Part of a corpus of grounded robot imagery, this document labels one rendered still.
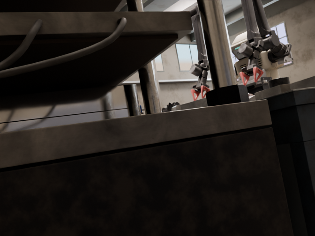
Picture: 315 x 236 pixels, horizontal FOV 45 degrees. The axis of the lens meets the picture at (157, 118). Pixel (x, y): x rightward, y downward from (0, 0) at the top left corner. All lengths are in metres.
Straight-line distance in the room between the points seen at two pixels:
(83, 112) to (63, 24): 0.50
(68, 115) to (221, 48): 0.59
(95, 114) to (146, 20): 0.49
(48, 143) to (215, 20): 0.49
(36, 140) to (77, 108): 0.61
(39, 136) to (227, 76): 0.45
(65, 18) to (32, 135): 0.29
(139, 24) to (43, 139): 0.37
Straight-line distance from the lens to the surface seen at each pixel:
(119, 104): 1.34
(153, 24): 0.93
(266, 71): 2.55
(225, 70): 0.91
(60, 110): 1.29
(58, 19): 0.87
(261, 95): 1.53
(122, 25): 0.81
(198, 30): 2.62
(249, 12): 2.33
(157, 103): 1.27
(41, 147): 0.70
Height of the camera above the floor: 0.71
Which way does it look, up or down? 5 degrees up
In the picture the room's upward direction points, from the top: 10 degrees counter-clockwise
